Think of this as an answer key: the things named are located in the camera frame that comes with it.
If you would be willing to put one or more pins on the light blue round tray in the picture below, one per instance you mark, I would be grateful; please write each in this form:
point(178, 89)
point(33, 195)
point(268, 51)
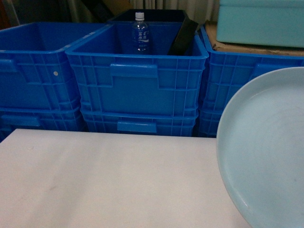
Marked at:
point(260, 149)

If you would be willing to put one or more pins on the black plastic tray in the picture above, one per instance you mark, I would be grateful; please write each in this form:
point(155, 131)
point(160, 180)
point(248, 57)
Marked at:
point(184, 37)

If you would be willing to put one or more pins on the blue crate bottom centre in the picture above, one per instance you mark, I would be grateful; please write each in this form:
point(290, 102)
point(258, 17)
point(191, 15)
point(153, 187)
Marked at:
point(99, 122)

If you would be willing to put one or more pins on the blue crate top centre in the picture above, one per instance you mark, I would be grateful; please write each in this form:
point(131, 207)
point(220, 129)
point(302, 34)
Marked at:
point(113, 78)

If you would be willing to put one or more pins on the blue crate bottom right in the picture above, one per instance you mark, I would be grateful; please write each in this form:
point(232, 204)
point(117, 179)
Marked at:
point(208, 123)

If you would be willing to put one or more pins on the clear water bottle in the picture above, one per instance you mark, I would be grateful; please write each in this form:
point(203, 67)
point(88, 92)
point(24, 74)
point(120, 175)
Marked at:
point(140, 35)

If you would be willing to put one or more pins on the blue crate top right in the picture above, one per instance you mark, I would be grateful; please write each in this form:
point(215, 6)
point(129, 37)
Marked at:
point(227, 72)

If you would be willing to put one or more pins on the dark blue rear crate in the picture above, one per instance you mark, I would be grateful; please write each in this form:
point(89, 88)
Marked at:
point(152, 15)

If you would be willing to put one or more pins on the blue crate top left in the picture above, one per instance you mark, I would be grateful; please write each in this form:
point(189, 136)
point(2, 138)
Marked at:
point(34, 69)

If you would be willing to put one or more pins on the blue crate bottom left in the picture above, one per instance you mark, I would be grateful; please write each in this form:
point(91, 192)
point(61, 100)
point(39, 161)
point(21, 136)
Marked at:
point(67, 120)

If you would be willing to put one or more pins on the teal plastic box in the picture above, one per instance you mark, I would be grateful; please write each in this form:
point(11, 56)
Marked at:
point(261, 22)

